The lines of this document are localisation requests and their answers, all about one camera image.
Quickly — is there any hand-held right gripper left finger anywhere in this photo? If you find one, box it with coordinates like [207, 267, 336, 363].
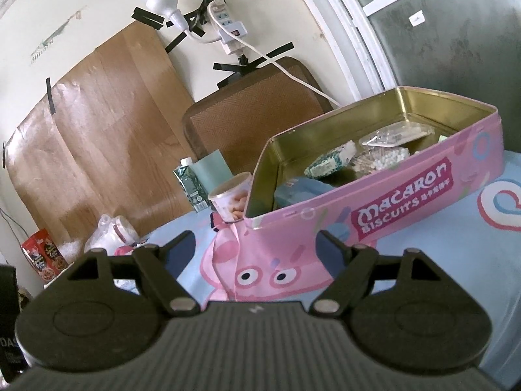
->
[67, 230, 202, 318]

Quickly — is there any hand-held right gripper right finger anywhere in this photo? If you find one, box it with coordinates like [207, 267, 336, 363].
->
[310, 230, 442, 318]

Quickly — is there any blue plastic bag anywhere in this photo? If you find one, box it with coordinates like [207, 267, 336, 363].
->
[275, 176, 330, 206]

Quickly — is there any dotted foil packet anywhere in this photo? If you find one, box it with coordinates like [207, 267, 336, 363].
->
[304, 140, 357, 178]

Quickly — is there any cotton swab bag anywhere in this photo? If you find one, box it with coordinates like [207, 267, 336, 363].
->
[352, 148, 410, 172]

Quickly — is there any clear plastic bag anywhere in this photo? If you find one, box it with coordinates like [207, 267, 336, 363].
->
[361, 122, 434, 147]

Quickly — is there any pink tin box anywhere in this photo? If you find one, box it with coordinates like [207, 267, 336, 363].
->
[243, 86, 505, 253]

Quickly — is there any green drink carton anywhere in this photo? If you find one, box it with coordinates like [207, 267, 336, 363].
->
[173, 157, 206, 212]

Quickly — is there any red snack box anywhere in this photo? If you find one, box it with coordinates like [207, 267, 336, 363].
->
[21, 229, 70, 282]

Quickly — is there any peanut can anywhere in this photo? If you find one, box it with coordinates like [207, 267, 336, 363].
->
[208, 172, 253, 223]

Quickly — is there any plastic bag of paper cups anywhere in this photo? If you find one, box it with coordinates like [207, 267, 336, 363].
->
[84, 214, 141, 255]

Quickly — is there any teal cup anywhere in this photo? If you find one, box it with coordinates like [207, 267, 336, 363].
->
[191, 150, 237, 196]

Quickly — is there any printed cartoon tablecloth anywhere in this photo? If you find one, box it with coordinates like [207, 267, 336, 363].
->
[81, 151, 521, 375]

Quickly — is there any black tape cross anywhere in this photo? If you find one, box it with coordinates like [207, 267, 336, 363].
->
[213, 55, 263, 89]

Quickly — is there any black tape strip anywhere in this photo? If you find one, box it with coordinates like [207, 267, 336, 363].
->
[45, 77, 56, 115]
[131, 7, 164, 30]
[260, 42, 294, 57]

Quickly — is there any white power strip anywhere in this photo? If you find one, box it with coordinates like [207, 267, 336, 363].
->
[207, 0, 249, 55]

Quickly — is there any frosted window pane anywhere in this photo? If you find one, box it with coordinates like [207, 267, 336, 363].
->
[338, 0, 521, 151]

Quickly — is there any white window frame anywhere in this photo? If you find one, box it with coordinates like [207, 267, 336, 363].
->
[281, 0, 401, 102]

